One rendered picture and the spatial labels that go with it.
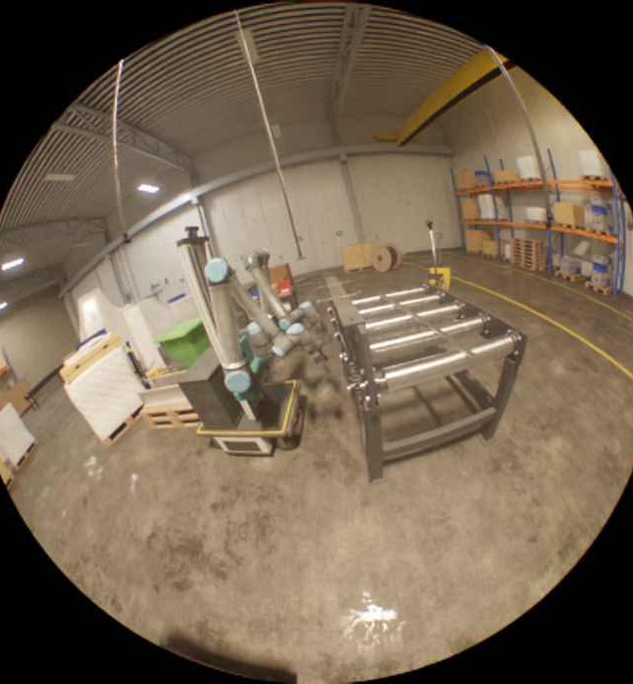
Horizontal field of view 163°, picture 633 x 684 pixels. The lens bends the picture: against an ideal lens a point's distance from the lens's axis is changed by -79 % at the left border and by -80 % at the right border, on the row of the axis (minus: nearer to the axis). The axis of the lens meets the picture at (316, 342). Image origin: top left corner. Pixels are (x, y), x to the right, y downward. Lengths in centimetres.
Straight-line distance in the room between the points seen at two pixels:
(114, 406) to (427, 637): 403
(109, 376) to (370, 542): 355
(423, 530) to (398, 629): 66
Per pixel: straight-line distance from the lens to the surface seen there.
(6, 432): 788
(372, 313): 179
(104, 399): 372
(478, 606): 163
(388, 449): 141
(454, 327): 143
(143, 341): 437
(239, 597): 171
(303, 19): 833
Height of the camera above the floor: 150
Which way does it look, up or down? 25 degrees down
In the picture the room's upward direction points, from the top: 14 degrees counter-clockwise
